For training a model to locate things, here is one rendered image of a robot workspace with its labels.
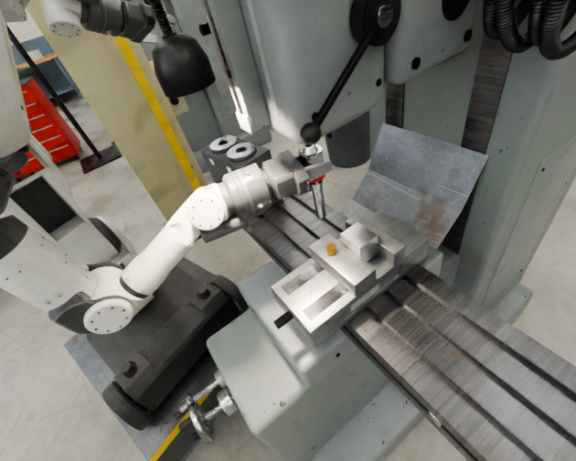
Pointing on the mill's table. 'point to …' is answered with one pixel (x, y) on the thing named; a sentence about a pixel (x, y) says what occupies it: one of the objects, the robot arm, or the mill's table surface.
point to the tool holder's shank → (318, 198)
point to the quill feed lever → (368, 32)
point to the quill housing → (310, 63)
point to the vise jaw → (344, 264)
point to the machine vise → (312, 316)
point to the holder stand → (235, 159)
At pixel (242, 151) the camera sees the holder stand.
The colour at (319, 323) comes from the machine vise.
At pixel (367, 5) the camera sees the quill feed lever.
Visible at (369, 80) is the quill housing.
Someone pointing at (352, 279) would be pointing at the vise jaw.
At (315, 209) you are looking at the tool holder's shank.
